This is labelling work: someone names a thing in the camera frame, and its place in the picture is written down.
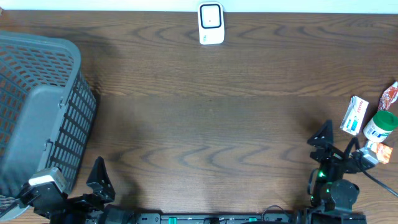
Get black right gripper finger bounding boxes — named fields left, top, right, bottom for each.
left=307, top=119, right=334, bottom=148
left=344, top=137, right=360, bottom=156

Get white Panadol medicine box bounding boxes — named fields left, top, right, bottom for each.
left=340, top=96, right=369, bottom=136

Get green lid jar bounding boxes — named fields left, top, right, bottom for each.
left=363, top=110, right=397, bottom=142

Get orange juice carton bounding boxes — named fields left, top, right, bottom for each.
left=365, top=141, right=393, bottom=164

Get red Top chocolate bar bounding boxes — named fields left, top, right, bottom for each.
left=377, top=81, right=398, bottom=111

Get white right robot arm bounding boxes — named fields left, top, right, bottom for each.
left=305, top=119, right=359, bottom=223

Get white barcode scanner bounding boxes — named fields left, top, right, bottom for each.
left=197, top=1, right=225, bottom=45

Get grey plastic mesh basket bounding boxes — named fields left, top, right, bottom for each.
left=1, top=31, right=97, bottom=221

